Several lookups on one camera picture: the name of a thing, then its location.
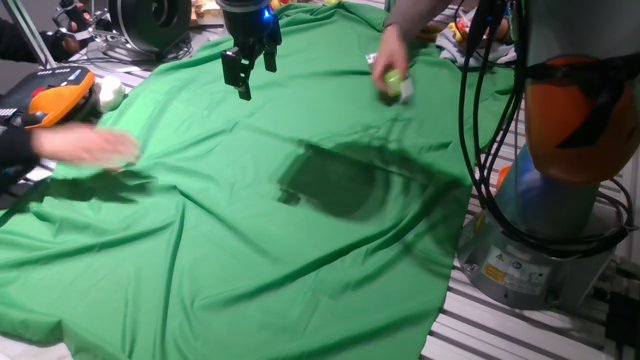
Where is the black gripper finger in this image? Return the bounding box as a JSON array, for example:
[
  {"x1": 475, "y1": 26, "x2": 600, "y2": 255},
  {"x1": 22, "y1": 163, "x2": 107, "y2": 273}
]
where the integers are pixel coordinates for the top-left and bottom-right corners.
[
  {"x1": 221, "y1": 46, "x2": 253, "y2": 102},
  {"x1": 263, "y1": 43, "x2": 279, "y2": 74}
]

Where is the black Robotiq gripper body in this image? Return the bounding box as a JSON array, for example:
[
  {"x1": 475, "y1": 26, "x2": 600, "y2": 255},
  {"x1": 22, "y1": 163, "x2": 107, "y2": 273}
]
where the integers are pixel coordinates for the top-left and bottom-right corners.
[{"x1": 218, "y1": 0, "x2": 283, "y2": 60}]

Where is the small green wind-up toy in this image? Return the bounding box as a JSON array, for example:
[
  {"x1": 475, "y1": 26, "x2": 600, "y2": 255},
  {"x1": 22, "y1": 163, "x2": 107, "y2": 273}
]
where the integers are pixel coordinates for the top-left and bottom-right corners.
[{"x1": 383, "y1": 68, "x2": 416, "y2": 105}]

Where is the black-sleeved forearm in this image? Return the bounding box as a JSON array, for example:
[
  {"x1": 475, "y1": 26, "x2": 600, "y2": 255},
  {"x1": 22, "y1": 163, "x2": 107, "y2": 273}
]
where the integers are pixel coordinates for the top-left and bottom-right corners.
[{"x1": 0, "y1": 18, "x2": 66, "y2": 65}]

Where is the hand of grey-sleeved person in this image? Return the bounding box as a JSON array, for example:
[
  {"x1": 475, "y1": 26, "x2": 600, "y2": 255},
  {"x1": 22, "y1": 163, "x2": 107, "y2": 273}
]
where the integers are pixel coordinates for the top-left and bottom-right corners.
[{"x1": 372, "y1": 23, "x2": 412, "y2": 95}]

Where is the hand of black-sleeved person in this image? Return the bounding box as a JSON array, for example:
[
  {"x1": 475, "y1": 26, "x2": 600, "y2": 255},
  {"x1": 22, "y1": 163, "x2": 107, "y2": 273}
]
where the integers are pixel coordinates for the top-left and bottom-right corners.
[
  {"x1": 30, "y1": 123, "x2": 143, "y2": 170},
  {"x1": 59, "y1": 35, "x2": 82, "y2": 57}
]

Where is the beige wooden box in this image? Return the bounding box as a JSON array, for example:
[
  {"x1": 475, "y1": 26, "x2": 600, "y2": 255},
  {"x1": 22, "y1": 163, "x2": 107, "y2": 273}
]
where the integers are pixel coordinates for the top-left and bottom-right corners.
[{"x1": 189, "y1": 0, "x2": 225, "y2": 27}]

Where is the black round fan housing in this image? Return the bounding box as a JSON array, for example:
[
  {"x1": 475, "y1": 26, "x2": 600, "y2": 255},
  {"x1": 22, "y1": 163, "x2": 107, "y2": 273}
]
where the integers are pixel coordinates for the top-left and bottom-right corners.
[{"x1": 107, "y1": 0, "x2": 194, "y2": 57}]

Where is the silver metal stand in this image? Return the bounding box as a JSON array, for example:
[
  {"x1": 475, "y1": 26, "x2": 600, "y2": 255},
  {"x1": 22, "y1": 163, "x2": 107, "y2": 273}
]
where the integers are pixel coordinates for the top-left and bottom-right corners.
[{"x1": 87, "y1": 19, "x2": 132, "y2": 61}]

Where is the green cloth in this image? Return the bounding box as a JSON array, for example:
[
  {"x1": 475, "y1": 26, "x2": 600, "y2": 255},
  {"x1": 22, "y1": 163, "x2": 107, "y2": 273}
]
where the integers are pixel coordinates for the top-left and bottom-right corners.
[{"x1": 0, "y1": 0, "x2": 516, "y2": 360}]

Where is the orange yellow toy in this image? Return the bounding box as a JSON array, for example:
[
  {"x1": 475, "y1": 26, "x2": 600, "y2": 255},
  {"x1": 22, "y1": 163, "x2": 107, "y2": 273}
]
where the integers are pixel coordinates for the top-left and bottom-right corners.
[{"x1": 417, "y1": 23, "x2": 447, "y2": 43}]

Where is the orange black teach pendant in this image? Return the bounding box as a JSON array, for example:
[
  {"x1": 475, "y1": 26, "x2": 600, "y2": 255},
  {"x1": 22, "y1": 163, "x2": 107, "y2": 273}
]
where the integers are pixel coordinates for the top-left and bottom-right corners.
[{"x1": 0, "y1": 64, "x2": 97, "y2": 132}]

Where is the slanted grey metal bar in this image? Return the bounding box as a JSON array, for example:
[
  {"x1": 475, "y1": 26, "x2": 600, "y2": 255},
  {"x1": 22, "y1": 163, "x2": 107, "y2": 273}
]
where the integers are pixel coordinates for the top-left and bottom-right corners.
[{"x1": 3, "y1": 0, "x2": 57, "y2": 70}]

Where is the orange green toy tool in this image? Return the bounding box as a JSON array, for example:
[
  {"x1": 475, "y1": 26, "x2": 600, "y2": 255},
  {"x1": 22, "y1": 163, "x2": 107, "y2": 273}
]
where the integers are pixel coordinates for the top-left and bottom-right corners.
[{"x1": 494, "y1": 164, "x2": 512, "y2": 192}]

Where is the black connector box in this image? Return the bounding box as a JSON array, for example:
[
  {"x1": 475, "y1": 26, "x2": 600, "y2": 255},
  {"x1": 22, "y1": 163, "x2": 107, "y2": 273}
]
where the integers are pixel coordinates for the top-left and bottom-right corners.
[{"x1": 604, "y1": 292, "x2": 640, "y2": 351}]

